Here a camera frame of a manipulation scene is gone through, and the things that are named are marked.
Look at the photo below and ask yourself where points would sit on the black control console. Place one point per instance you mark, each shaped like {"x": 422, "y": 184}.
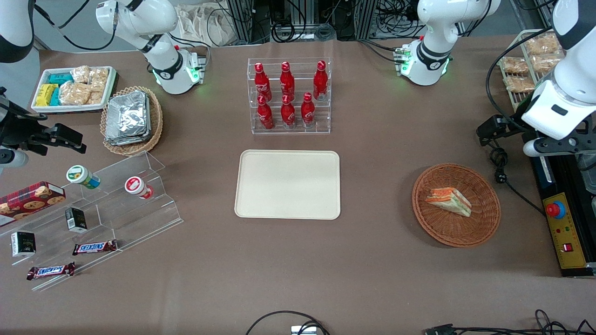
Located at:
{"x": 545, "y": 179}

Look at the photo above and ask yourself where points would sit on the light wicker basket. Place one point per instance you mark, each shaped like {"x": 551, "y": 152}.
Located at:
{"x": 156, "y": 125}

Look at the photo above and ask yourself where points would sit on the aluminium frame post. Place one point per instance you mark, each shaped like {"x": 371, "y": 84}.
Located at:
{"x": 241, "y": 21}

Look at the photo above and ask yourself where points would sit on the beige cloth bag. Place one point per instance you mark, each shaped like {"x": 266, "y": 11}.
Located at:
{"x": 205, "y": 23}

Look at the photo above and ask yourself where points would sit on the clear acrylic stepped stand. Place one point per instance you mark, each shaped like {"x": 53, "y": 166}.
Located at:
{"x": 116, "y": 218}

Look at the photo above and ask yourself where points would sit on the yellow control panel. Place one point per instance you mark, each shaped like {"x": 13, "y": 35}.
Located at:
{"x": 570, "y": 232}

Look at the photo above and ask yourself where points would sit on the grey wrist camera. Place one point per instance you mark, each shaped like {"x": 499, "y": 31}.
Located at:
{"x": 533, "y": 148}
{"x": 11, "y": 158}

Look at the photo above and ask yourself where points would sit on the red emergency stop button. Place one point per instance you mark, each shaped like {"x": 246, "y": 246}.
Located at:
{"x": 555, "y": 210}

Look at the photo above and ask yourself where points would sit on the clear bag of crackers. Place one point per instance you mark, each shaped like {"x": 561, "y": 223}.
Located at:
{"x": 80, "y": 74}
{"x": 98, "y": 79}
{"x": 96, "y": 97}
{"x": 74, "y": 94}

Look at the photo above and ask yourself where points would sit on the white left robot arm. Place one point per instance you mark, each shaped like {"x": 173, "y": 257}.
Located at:
{"x": 435, "y": 28}

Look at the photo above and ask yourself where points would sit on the Snickers bar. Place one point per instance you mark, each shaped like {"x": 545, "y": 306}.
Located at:
{"x": 50, "y": 271}
{"x": 94, "y": 247}

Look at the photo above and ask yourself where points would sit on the small grey device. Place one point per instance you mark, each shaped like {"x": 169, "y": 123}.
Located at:
{"x": 303, "y": 331}

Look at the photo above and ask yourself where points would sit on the silver foil packet stack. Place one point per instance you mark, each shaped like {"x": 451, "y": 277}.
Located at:
{"x": 128, "y": 118}

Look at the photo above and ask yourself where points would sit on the bagged pastry snack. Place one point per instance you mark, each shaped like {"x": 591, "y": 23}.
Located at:
{"x": 547, "y": 63}
{"x": 519, "y": 83}
{"x": 542, "y": 44}
{"x": 514, "y": 65}

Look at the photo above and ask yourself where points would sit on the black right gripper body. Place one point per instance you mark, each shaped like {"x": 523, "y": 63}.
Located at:
{"x": 16, "y": 129}

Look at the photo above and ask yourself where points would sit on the small black white box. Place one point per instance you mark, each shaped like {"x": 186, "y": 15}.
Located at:
{"x": 23, "y": 244}

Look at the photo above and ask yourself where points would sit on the beige plastic tray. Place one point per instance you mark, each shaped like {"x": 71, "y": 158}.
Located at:
{"x": 287, "y": 184}

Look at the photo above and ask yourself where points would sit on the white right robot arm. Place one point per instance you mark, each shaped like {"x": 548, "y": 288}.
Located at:
{"x": 158, "y": 42}

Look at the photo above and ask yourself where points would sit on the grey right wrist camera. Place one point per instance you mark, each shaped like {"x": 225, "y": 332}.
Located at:
{"x": 11, "y": 158}

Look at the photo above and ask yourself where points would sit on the green lid yogurt cup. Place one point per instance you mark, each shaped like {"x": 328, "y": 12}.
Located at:
{"x": 83, "y": 177}

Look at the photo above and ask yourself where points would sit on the red lid yogurt cup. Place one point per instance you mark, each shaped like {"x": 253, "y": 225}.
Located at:
{"x": 137, "y": 187}

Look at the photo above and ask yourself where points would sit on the red cola bottle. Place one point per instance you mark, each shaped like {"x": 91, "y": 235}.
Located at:
{"x": 262, "y": 83}
{"x": 287, "y": 83}
{"x": 265, "y": 115}
{"x": 320, "y": 81}
{"x": 308, "y": 111}
{"x": 287, "y": 114}

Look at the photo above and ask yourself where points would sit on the red cookie box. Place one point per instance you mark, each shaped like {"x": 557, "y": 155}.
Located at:
{"x": 30, "y": 201}

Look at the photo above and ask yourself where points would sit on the empty brown wicker basket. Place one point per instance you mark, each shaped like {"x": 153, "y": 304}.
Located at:
{"x": 447, "y": 230}

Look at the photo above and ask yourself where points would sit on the teal snack packet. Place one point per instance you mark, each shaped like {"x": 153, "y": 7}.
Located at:
{"x": 56, "y": 97}
{"x": 60, "y": 78}

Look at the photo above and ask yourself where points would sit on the white rectangular snack tray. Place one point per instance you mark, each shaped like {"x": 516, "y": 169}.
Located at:
{"x": 42, "y": 109}

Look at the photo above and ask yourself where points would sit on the clear plastic container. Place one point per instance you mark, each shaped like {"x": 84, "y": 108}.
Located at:
{"x": 587, "y": 174}

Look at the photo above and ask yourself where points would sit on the triangular sandwich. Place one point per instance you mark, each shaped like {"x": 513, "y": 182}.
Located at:
{"x": 449, "y": 201}

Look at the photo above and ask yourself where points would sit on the clear acrylic bottle rack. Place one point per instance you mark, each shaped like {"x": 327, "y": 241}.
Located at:
{"x": 326, "y": 121}

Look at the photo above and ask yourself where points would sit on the yellow snack packet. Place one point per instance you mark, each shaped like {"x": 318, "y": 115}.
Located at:
{"x": 45, "y": 94}

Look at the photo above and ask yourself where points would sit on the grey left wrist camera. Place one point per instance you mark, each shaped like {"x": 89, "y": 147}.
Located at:
{"x": 533, "y": 148}

